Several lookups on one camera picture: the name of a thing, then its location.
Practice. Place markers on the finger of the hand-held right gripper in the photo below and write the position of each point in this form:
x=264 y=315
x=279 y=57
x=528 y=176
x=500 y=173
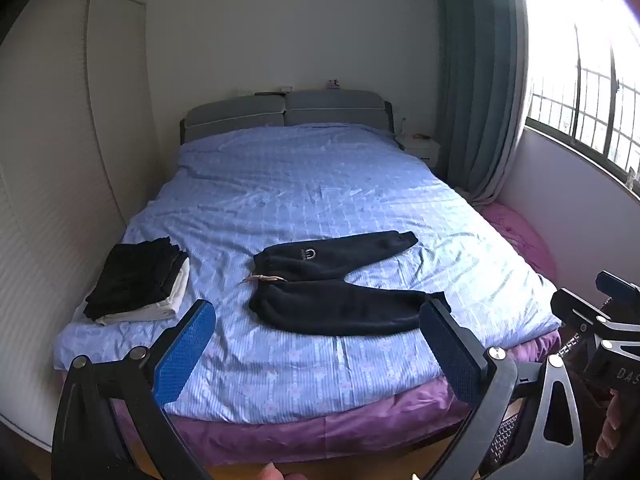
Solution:
x=575 y=307
x=620 y=287

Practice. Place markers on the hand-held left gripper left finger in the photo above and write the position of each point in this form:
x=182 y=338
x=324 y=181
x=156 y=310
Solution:
x=182 y=350

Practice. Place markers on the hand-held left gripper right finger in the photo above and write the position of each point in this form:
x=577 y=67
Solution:
x=450 y=355

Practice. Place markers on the black pants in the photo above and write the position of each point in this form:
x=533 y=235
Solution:
x=325 y=310

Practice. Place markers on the person's right hand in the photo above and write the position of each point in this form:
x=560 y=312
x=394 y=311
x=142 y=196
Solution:
x=609 y=430

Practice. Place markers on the person's left hand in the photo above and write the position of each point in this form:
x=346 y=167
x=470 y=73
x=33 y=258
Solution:
x=271 y=473

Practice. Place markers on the pink blanket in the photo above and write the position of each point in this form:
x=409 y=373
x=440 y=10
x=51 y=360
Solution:
x=520 y=240

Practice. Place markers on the folded black clothes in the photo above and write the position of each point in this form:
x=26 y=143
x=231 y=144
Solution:
x=130 y=275

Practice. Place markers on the black mesh object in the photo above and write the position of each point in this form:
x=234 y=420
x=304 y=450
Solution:
x=505 y=440

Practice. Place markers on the white nightstand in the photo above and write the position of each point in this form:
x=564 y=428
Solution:
x=421 y=151

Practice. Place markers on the white wardrobe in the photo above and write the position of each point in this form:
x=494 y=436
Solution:
x=50 y=160

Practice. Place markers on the barred window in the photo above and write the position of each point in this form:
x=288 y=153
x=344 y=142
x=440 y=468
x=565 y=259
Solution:
x=575 y=60

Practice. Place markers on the teal curtain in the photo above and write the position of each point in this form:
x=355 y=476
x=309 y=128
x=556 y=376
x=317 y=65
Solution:
x=475 y=85

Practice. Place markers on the flat dark headboard item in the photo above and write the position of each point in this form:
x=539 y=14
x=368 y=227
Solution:
x=272 y=92

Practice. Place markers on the grey padded headboard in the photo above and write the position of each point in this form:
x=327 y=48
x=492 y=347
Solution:
x=325 y=105

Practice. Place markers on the small pink headboard item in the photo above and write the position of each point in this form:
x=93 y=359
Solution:
x=334 y=84

